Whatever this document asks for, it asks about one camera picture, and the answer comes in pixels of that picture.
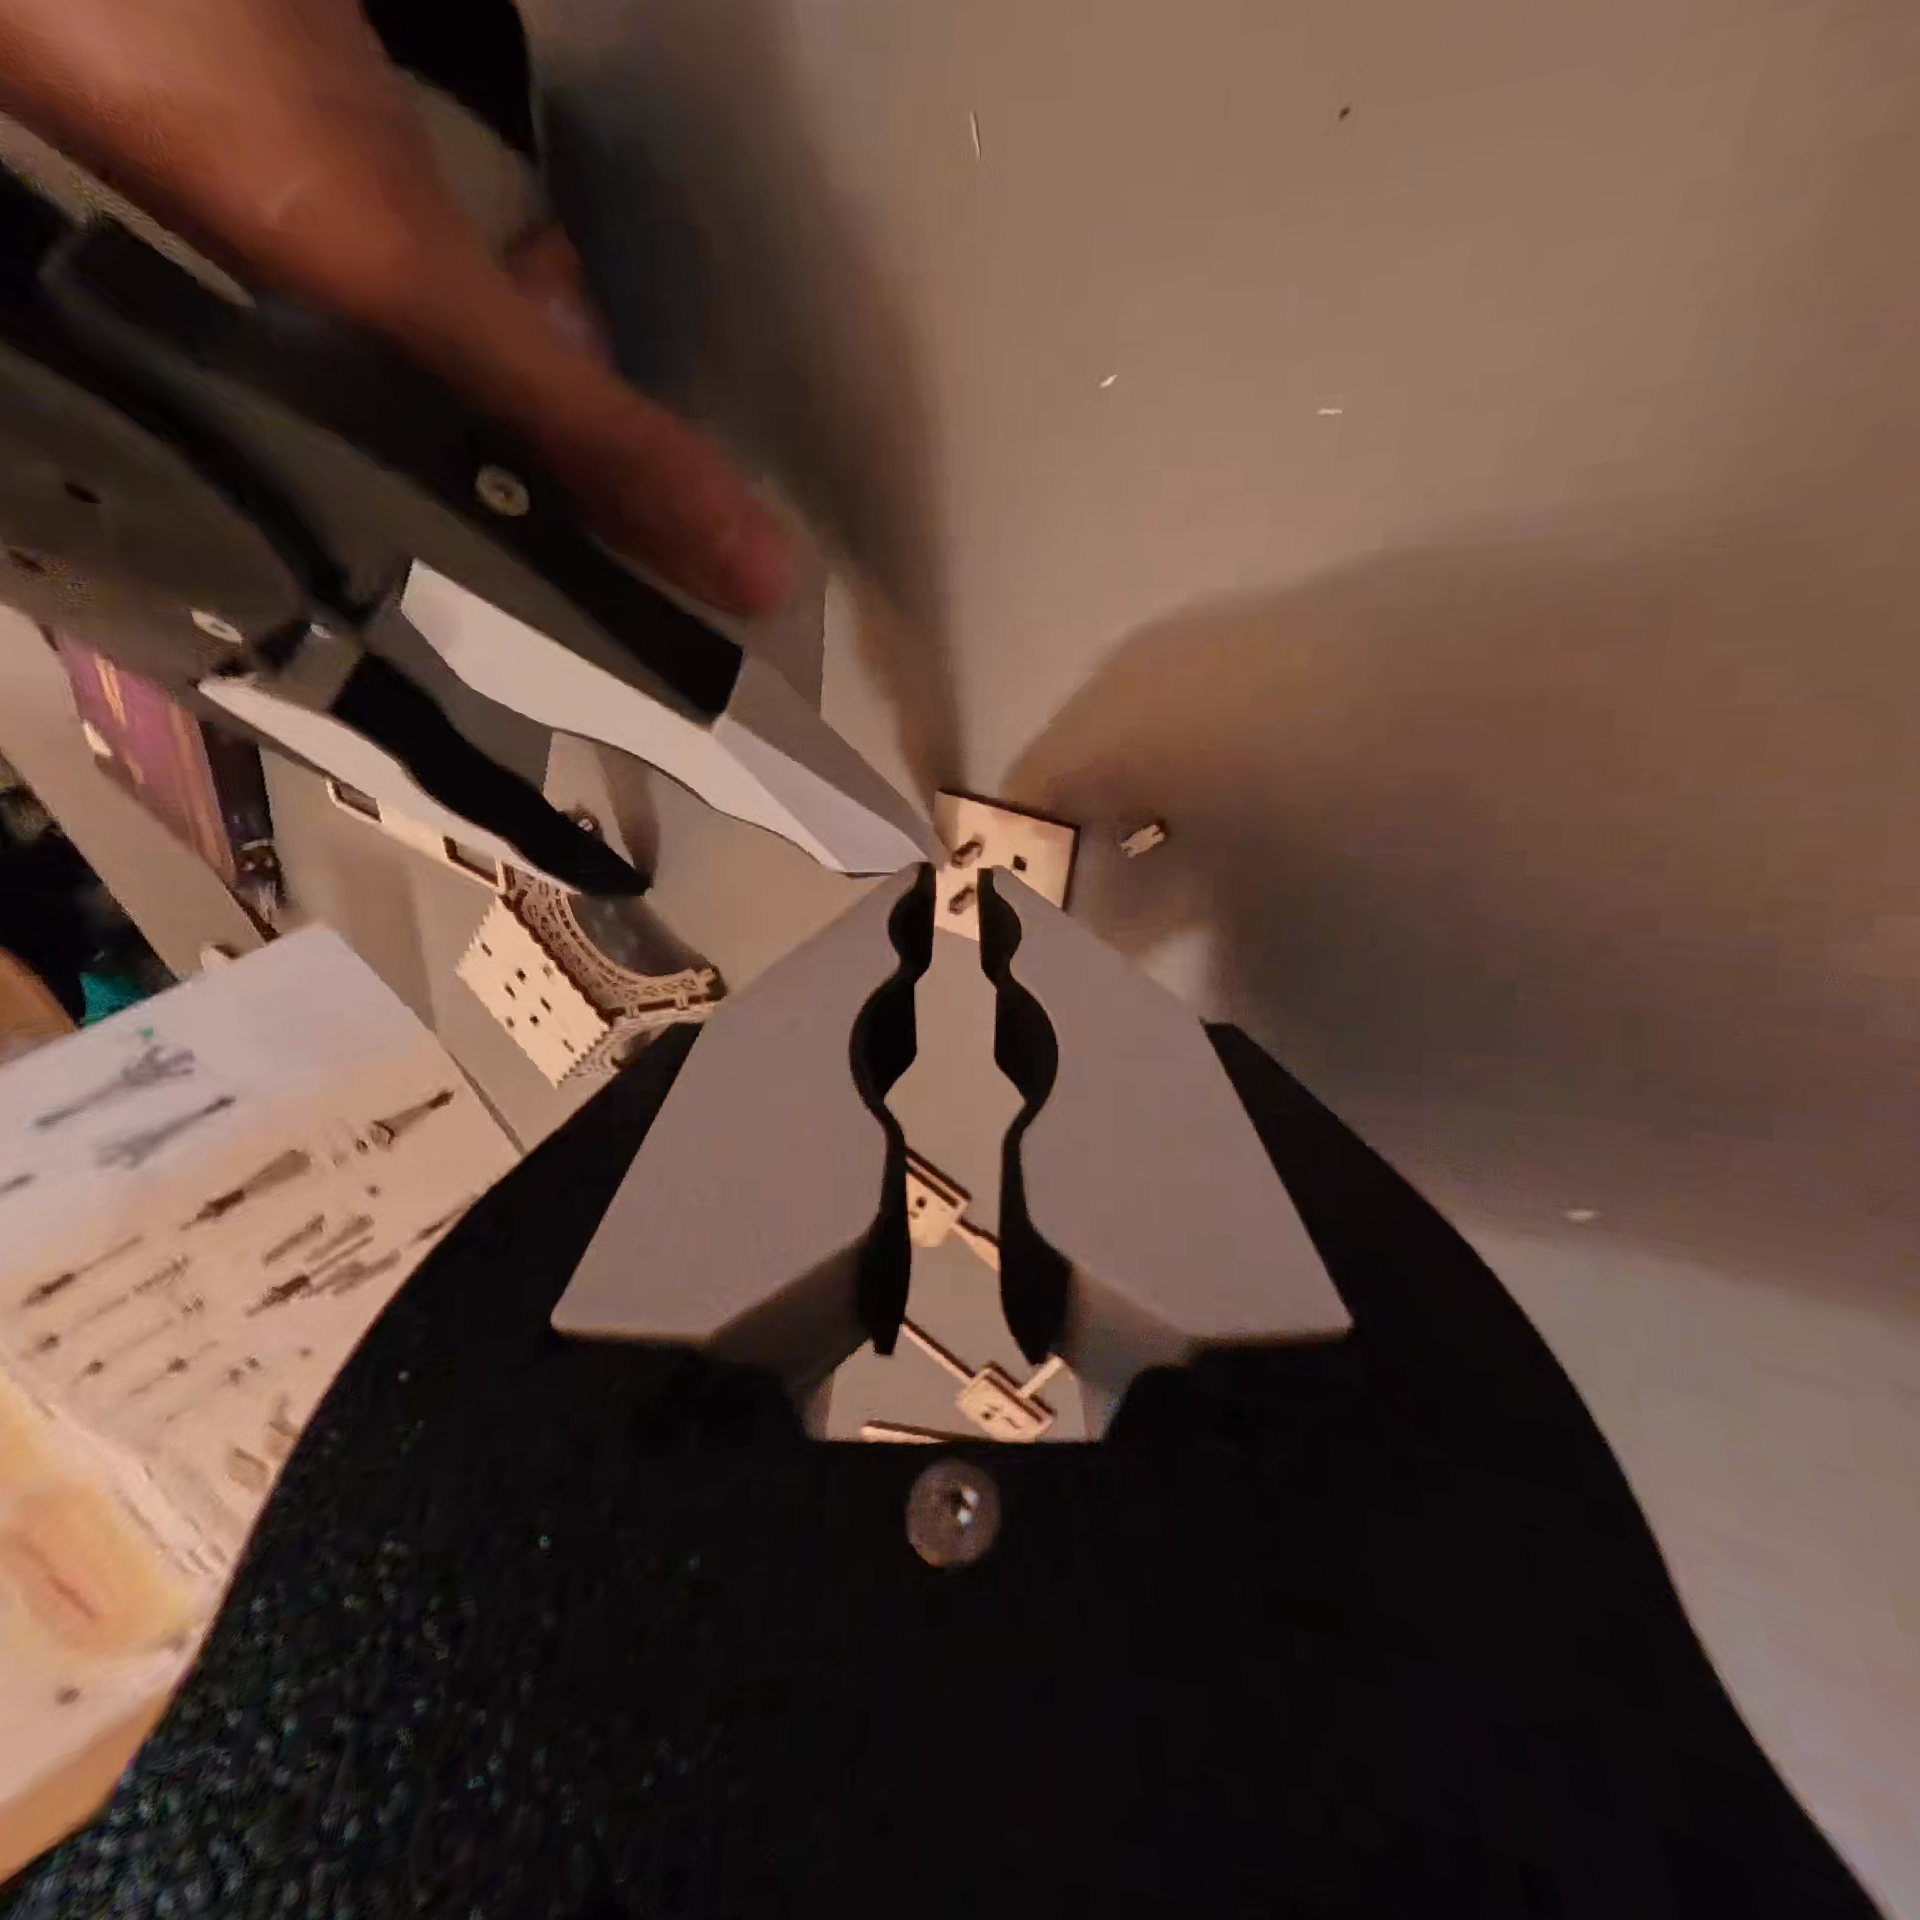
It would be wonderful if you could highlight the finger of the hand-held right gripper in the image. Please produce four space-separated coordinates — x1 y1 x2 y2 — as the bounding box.
395 558 933 877
191 655 649 903

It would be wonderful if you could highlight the brown wooden board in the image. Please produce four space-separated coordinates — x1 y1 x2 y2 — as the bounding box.
0 1635 201 1879

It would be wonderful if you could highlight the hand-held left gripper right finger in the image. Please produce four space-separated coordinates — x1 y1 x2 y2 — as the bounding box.
978 864 1353 1441

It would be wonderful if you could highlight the small square wooden plate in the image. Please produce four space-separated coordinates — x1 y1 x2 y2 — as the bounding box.
929 790 1079 939

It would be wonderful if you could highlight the wooden lattice tower base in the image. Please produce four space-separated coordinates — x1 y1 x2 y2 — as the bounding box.
452 862 724 1089

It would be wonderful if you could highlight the paper instruction leaflet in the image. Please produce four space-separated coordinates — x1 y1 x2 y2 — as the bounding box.
0 922 526 1861

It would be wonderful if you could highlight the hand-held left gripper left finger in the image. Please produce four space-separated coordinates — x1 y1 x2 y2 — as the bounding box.
548 859 937 1441

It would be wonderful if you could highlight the person's right hand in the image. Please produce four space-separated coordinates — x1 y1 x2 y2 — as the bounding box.
0 0 796 620

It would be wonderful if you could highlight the wooden four-square frame piece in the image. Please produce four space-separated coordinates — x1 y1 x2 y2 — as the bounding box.
860 1151 1072 1448

